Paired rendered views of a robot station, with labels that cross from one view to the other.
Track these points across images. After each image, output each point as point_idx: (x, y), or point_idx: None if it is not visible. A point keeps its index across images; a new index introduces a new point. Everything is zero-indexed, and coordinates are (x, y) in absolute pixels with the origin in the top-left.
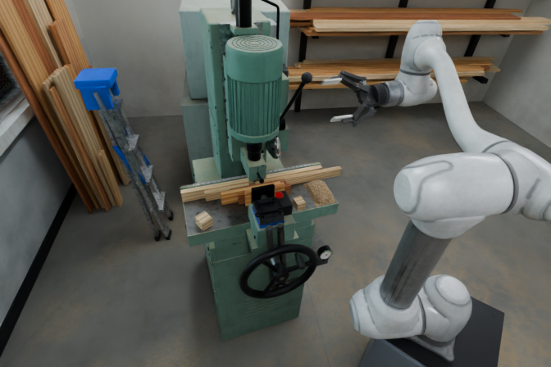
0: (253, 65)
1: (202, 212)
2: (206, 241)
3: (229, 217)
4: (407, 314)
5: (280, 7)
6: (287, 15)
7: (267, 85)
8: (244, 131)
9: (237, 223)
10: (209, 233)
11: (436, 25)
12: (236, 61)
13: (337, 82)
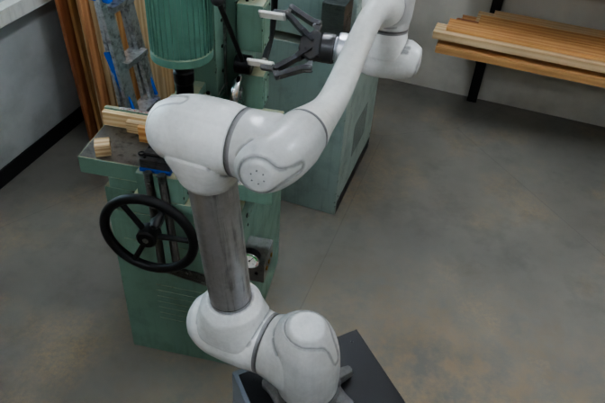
0: None
1: (105, 138)
2: (98, 172)
3: (133, 156)
4: (222, 321)
5: None
6: None
7: None
8: (153, 49)
9: (136, 164)
10: (101, 163)
11: None
12: None
13: (281, 18)
